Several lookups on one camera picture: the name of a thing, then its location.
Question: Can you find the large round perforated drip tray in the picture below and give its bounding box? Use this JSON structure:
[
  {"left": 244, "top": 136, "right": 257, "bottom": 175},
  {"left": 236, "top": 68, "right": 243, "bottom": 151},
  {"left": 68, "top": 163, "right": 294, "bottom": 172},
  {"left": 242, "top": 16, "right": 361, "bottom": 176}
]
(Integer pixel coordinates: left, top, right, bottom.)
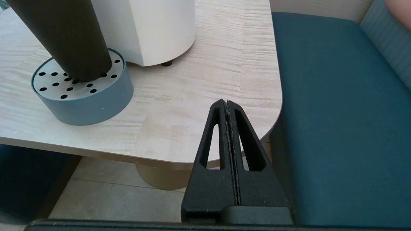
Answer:
[{"left": 31, "top": 48, "right": 134, "bottom": 126}]

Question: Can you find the dark tapered cup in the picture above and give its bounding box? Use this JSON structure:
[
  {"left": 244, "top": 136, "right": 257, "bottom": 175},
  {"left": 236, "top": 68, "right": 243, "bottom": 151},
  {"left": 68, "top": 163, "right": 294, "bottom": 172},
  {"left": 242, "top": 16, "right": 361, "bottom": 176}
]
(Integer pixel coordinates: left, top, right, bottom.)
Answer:
[{"left": 5, "top": 0, "right": 113, "bottom": 82}]

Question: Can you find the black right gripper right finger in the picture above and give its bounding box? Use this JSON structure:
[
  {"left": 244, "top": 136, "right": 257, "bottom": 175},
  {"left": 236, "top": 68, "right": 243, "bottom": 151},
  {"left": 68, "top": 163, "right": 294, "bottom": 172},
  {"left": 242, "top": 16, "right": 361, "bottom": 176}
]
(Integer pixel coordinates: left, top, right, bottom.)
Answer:
[{"left": 227, "top": 101, "right": 292, "bottom": 209}]

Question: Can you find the large tea dispenser white base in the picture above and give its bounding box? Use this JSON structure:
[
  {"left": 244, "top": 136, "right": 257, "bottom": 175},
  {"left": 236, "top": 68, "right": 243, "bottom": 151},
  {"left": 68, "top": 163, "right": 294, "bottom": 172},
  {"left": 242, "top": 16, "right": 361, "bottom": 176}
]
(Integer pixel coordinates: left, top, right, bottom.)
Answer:
[{"left": 91, "top": 0, "right": 196, "bottom": 67}]

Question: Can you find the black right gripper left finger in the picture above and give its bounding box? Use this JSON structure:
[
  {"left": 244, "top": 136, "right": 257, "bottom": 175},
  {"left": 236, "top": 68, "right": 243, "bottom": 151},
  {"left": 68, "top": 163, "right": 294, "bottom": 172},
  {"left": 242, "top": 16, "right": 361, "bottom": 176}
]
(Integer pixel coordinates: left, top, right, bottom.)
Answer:
[{"left": 181, "top": 99, "right": 240, "bottom": 223}]

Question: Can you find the teal bench empty seat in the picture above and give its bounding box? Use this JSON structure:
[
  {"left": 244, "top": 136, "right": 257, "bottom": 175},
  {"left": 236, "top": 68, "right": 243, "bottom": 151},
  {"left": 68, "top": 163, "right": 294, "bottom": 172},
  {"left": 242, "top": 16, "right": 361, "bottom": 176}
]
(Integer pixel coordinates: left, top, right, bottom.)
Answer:
[{"left": 269, "top": 0, "right": 411, "bottom": 227}]

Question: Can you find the short pink bolster cushion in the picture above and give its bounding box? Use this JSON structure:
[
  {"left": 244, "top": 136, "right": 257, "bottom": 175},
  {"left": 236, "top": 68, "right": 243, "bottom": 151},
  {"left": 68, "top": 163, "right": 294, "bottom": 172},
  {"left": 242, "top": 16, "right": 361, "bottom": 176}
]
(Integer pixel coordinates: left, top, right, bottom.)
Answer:
[{"left": 384, "top": 0, "right": 411, "bottom": 31}]

